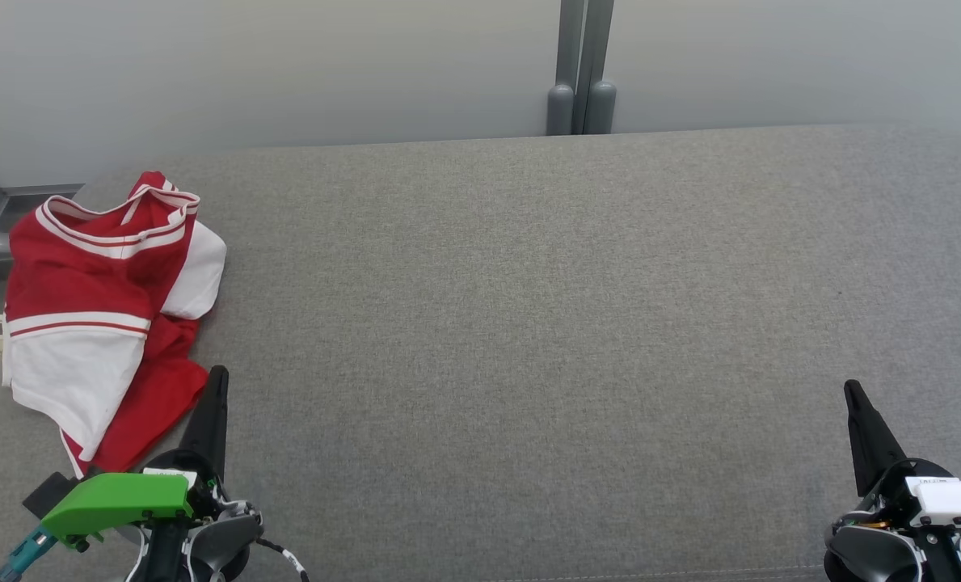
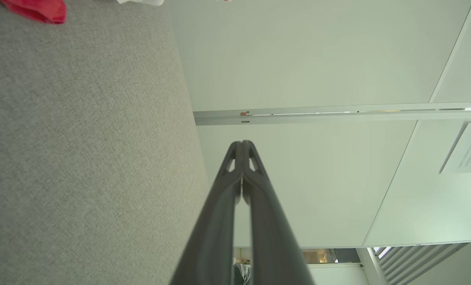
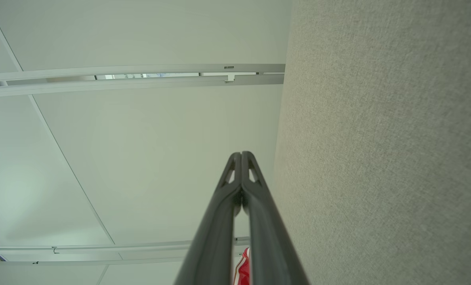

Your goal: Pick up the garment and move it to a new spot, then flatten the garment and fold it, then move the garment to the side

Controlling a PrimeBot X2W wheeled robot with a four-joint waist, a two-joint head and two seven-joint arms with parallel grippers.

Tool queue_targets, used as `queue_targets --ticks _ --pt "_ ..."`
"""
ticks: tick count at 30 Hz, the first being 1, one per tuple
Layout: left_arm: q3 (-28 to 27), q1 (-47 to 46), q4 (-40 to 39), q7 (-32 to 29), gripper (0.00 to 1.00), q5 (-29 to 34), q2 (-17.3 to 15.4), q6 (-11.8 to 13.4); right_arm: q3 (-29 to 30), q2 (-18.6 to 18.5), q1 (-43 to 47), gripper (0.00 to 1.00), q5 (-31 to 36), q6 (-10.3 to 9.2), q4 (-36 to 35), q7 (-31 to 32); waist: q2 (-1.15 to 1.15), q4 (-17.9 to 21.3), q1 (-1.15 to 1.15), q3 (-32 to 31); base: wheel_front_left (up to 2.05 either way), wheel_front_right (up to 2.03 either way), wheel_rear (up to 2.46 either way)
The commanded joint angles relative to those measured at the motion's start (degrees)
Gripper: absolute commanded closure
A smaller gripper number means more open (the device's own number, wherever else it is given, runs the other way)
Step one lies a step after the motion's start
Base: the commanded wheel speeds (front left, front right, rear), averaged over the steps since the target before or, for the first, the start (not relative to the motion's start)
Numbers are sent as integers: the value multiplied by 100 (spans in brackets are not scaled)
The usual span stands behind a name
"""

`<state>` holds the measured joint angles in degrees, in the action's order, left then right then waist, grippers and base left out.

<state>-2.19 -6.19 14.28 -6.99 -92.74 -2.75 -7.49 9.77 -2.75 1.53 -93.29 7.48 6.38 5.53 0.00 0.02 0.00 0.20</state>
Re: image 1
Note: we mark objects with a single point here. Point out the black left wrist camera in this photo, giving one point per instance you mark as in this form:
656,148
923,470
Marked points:
48,493

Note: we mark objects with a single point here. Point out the grey metal partition post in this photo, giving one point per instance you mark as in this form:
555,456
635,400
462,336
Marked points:
581,73

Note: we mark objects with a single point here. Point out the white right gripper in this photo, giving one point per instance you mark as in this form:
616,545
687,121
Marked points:
953,501

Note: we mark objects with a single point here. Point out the red white numbered jersey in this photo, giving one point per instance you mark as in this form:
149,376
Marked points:
76,267

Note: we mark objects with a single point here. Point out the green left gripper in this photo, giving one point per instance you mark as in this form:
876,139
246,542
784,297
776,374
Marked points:
124,497

